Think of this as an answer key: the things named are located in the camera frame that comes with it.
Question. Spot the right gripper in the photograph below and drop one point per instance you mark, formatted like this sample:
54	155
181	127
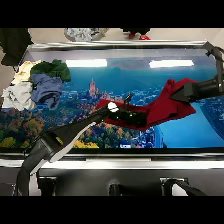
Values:
187	92

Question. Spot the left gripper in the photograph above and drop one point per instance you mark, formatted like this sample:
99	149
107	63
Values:
131	119

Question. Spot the red T-shirt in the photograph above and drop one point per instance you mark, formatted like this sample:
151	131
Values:
161	108

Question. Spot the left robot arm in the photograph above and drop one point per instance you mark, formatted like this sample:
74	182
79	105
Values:
63	135

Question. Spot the person's legs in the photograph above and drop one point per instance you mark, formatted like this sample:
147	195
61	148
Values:
138	33

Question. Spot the blue garment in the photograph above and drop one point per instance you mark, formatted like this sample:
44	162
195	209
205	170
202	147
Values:
46	88

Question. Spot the dark green garment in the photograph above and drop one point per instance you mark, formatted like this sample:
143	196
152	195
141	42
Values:
53	68

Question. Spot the grey patterned garment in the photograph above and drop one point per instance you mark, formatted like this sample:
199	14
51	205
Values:
83	34

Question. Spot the white garment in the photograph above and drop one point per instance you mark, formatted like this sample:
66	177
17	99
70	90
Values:
18	96

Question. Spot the cream garment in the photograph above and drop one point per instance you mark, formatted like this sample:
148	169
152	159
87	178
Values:
23	71

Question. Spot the black garment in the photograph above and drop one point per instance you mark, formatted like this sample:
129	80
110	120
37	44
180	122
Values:
13	45

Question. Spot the silver frame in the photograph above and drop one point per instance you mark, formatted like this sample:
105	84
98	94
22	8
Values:
133	164

